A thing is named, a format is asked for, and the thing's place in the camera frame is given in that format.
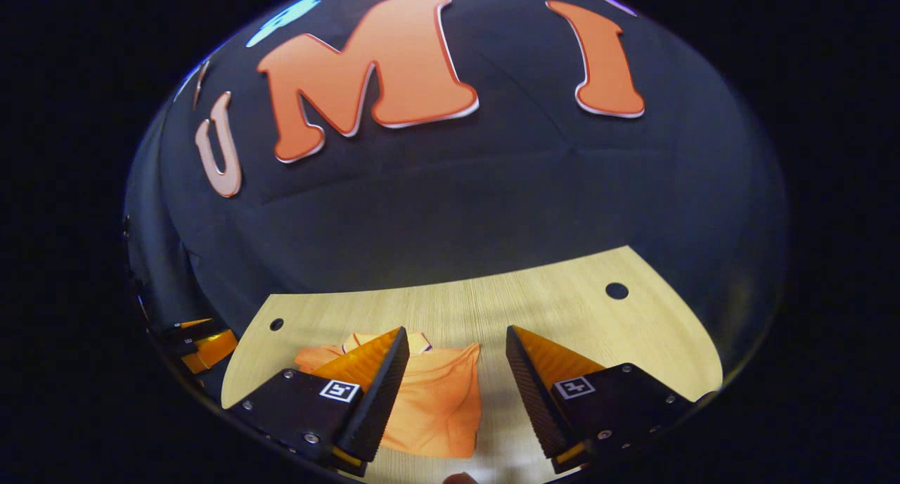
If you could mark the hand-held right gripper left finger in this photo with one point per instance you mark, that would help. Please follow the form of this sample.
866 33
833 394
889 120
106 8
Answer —
383 399

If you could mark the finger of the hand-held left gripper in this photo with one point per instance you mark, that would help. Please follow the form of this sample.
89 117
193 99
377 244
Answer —
211 350
197 333

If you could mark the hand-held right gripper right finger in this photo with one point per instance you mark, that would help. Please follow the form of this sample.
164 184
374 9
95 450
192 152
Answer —
531 399

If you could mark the orange T-shirt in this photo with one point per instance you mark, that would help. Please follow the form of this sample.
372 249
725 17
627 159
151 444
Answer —
436 406

